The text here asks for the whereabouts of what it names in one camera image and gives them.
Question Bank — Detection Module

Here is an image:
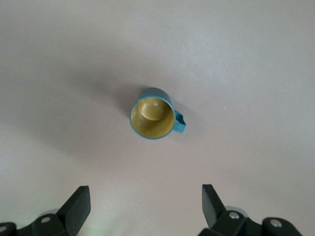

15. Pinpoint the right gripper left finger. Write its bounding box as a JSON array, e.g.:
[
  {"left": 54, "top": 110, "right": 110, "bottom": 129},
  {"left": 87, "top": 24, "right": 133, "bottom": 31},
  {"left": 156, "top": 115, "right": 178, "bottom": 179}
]
[{"left": 0, "top": 185, "right": 92, "bottom": 236}]

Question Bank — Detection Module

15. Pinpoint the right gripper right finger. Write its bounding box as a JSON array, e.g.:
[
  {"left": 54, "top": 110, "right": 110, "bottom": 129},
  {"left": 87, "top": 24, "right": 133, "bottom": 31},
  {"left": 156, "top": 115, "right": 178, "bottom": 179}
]
[{"left": 198, "top": 184, "right": 302, "bottom": 236}]

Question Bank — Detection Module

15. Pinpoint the teal plastic cup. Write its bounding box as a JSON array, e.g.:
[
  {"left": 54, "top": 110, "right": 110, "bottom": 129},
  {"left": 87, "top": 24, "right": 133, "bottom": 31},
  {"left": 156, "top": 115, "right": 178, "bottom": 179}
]
[{"left": 129, "top": 87, "right": 187, "bottom": 141}]

